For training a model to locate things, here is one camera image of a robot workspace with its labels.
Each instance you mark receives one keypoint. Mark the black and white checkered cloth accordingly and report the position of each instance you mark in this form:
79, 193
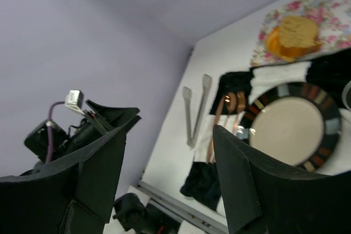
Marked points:
330, 72

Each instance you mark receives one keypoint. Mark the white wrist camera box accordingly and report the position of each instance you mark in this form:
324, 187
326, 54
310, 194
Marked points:
74, 101

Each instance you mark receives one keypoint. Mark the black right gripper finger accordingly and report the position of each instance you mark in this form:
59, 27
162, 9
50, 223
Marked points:
263, 195

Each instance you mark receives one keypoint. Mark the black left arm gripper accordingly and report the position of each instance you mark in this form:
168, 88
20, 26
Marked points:
76, 192

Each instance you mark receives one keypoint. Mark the round plate with mosaic rim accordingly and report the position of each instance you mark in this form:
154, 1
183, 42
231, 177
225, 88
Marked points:
297, 123

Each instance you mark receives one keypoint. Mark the brown bread slice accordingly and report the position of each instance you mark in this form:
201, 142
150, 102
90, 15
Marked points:
298, 36

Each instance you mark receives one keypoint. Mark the copper spoon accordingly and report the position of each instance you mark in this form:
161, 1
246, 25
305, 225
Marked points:
226, 105

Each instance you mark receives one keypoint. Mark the aluminium table rail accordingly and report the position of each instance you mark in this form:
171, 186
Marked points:
191, 210

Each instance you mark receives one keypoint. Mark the orange bread piece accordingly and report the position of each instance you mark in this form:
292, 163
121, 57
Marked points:
272, 45

